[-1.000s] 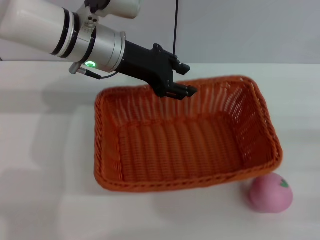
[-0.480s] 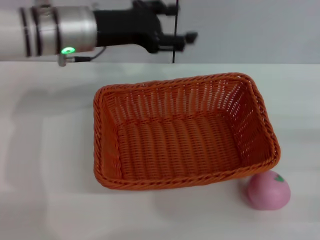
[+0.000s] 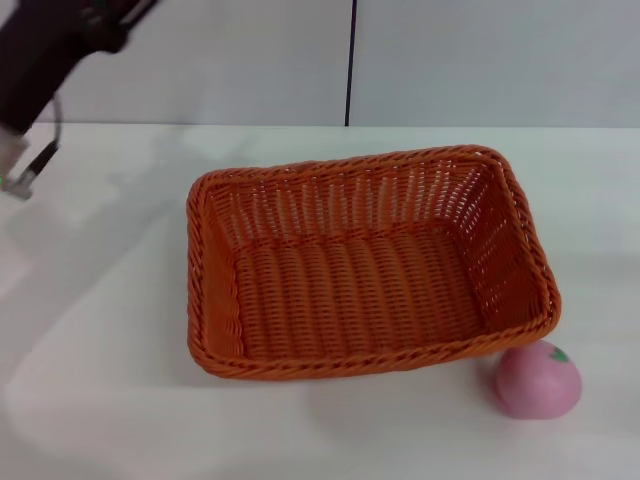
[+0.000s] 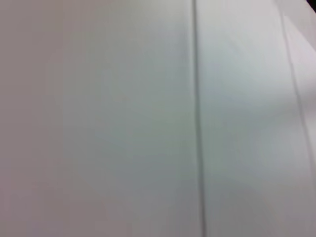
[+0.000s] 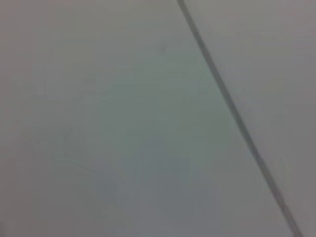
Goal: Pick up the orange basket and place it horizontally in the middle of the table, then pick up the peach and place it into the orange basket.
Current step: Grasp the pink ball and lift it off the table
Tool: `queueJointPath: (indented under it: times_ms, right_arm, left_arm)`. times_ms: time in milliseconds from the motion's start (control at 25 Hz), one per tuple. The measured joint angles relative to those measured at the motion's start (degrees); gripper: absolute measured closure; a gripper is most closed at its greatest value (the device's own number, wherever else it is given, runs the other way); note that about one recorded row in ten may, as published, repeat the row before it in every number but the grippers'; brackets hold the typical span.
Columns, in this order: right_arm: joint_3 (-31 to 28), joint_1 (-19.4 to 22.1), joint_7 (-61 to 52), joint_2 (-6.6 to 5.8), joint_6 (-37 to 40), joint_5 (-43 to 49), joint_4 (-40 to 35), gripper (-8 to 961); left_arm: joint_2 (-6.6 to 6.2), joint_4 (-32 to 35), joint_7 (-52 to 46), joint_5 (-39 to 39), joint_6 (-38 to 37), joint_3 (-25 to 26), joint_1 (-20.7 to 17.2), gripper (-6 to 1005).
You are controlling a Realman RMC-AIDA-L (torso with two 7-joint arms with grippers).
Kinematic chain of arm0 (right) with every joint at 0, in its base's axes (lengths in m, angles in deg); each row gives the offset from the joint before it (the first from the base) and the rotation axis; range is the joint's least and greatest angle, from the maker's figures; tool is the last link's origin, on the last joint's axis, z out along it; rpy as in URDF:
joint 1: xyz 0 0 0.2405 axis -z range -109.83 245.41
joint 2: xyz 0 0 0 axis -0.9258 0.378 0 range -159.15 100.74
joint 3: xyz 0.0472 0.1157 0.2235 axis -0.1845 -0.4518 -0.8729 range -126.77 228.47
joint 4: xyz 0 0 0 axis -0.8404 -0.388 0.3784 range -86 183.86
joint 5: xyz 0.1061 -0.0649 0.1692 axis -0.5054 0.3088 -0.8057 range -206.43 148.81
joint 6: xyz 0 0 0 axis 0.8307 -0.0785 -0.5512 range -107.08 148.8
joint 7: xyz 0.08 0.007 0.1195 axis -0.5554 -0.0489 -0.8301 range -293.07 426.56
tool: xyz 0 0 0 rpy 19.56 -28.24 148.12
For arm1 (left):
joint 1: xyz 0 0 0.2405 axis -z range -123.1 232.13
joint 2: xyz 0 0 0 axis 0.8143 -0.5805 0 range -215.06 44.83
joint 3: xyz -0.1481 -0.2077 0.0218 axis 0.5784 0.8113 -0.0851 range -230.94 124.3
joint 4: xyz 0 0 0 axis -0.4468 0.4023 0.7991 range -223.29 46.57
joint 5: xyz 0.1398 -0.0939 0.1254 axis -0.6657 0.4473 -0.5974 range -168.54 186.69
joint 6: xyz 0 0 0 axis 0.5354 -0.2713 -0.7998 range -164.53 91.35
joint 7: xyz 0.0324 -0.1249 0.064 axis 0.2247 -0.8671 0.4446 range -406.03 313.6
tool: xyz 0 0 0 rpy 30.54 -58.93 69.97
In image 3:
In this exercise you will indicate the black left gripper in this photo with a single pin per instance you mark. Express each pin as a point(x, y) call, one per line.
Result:
point(35, 55)

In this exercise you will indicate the orange woven plastic basket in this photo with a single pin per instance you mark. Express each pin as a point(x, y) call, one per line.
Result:
point(350, 290)

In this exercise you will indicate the pink peach toy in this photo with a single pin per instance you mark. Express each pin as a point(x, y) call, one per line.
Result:
point(535, 387)

